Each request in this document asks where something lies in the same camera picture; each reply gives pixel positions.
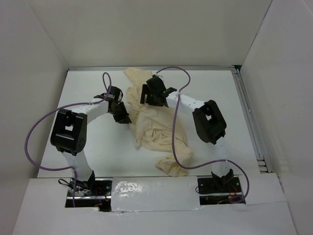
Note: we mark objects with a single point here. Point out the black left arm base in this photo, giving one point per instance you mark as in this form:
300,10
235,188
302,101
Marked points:
101,189

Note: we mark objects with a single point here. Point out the white front cardboard panel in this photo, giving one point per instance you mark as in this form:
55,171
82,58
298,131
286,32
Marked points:
173,209

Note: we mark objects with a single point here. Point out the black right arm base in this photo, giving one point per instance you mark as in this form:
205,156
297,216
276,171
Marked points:
208,185

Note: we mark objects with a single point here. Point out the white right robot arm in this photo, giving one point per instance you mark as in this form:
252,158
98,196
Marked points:
209,122

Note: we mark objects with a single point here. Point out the cream fabric jacket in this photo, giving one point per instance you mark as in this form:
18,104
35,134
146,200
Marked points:
152,127

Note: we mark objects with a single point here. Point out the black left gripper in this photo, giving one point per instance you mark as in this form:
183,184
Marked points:
124,117

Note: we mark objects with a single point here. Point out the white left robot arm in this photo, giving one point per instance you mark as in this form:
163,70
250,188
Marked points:
69,133

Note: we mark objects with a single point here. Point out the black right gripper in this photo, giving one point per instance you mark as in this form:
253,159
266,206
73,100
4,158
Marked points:
146,89

